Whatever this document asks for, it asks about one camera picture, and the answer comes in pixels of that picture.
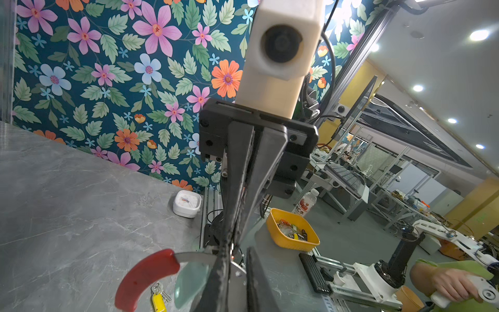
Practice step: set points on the yellow plastic parts tray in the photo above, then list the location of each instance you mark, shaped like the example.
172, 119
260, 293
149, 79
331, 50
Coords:
291, 231

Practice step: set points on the large keyring with red grip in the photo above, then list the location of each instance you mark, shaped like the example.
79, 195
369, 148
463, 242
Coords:
165, 263

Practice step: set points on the white square clock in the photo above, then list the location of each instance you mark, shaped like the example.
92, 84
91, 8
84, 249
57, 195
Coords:
187, 204

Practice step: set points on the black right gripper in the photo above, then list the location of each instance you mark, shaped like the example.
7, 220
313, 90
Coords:
254, 156

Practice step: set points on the black monitor on stand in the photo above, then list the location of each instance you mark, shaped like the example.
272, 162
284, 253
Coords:
355, 111

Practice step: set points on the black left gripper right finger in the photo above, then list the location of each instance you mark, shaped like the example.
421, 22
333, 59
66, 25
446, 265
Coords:
258, 290

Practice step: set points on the operator hand on controller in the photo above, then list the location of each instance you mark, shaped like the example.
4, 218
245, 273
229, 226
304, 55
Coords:
454, 284

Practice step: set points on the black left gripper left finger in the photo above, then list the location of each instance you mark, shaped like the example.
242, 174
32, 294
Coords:
214, 295

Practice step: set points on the aluminium frame post back right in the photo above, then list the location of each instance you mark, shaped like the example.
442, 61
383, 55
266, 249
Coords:
8, 23

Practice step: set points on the plastic drink bottle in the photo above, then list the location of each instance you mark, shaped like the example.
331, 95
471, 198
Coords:
306, 203

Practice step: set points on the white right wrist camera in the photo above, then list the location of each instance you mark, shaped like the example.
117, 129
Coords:
283, 41

